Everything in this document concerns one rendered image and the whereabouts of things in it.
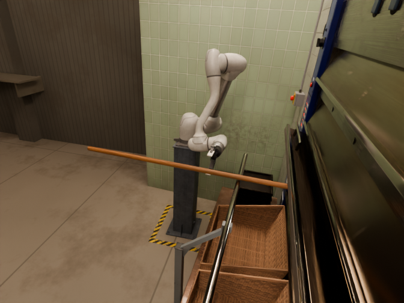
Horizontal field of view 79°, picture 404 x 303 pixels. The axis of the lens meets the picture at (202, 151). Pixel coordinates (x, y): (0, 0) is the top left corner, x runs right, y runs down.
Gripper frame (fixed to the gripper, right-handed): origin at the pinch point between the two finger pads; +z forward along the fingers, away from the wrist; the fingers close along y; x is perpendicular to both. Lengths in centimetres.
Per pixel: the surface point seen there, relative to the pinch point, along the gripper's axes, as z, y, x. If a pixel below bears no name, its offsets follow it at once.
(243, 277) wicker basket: 40, 40, -32
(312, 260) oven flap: 76, -23, -46
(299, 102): -80, -25, -53
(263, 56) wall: -116, -53, -18
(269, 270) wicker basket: 34, 36, -45
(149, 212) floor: -68, 119, 79
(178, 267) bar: 47, 36, 2
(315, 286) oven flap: 84, -24, -46
